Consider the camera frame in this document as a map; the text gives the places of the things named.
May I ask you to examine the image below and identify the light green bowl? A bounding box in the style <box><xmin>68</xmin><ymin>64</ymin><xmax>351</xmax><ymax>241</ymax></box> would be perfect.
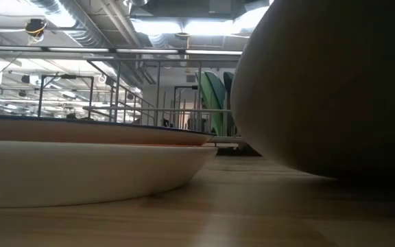
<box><xmin>195</xmin><ymin>71</ymin><xmax>223</xmax><ymax>137</ymax></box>

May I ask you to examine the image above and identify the teal bowl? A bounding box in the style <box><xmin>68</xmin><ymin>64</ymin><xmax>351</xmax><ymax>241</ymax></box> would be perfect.
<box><xmin>204</xmin><ymin>71</ymin><xmax>227</xmax><ymax>110</ymax></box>

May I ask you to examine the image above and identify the dark green bowl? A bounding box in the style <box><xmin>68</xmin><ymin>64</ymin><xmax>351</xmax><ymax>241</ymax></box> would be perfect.
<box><xmin>222</xmin><ymin>71</ymin><xmax>235</xmax><ymax>137</ymax></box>

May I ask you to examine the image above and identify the blue striped plate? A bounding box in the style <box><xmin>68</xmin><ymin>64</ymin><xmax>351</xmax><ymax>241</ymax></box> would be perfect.
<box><xmin>0</xmin><ymin>114</ymin><xmax>215</xmax><ymax>148</ymax></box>

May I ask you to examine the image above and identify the large grey plate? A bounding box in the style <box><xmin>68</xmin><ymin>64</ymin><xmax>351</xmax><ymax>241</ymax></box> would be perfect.
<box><xmin>230</xmin><ymin>0</ymin><xmax>395</xmax><ymax>183</ymax></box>

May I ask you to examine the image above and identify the deep cream white plate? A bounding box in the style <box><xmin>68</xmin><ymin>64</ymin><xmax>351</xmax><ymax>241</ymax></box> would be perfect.
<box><xmin>0</xmin><ymin>139</ymin><xmax>219</xmax><ymax>209</ymax></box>

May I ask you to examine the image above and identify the black metal table frame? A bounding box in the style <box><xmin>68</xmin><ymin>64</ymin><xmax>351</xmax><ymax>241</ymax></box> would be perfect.
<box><xmin>216</xmin><ymin>143</ymin><xmax>263</xmax><ymax>157</ymax></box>

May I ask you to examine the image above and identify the grey wire dish rack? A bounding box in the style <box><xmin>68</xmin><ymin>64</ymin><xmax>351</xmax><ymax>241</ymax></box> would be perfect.
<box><xmin>82</xmin><ymin>56</ymin><xmax>263</xmax><ymax>157</ymax></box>

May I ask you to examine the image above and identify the black metal frame stand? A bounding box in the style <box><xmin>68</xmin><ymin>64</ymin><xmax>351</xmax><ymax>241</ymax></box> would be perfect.
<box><xmin>37</xmin><ymin>73</ymin><xmax>95</xmax><ymax>118</ymax></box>

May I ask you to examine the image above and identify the silver ventilation duct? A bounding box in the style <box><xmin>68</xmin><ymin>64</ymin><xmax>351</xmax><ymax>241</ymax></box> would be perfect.
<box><xmin>29</xmin><ymin>0</ymin><xmax>143</xmax><ymax>49</ymax></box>

